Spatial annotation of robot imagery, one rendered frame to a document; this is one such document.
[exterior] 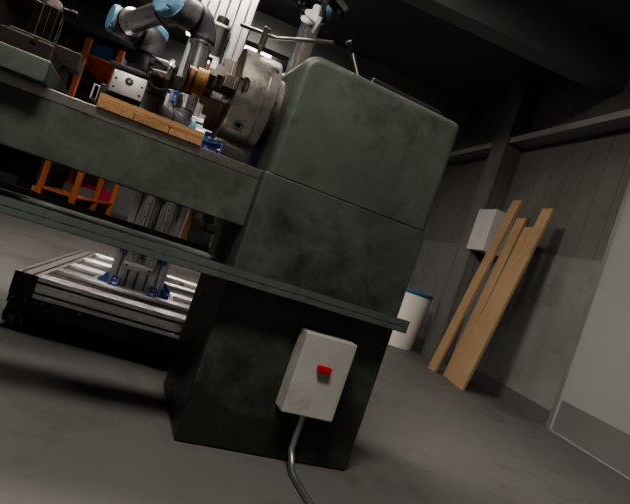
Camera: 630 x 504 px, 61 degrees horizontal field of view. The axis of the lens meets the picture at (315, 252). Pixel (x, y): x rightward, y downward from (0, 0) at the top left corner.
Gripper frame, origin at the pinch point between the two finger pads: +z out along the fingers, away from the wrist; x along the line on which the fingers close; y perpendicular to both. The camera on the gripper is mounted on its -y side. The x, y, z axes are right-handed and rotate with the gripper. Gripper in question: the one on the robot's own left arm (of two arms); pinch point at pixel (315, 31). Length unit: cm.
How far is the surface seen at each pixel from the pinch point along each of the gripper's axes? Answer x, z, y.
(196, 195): -9, 63, 20
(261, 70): -1.4, 20.0, 12.8
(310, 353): -4, 99, -27
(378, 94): 8.0, 15.8, -23.5
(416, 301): -326, 8, -270
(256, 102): -2.0, 30.3, 11.4
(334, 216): -2, 56, -23
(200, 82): -12.9, 26.3, 28.1
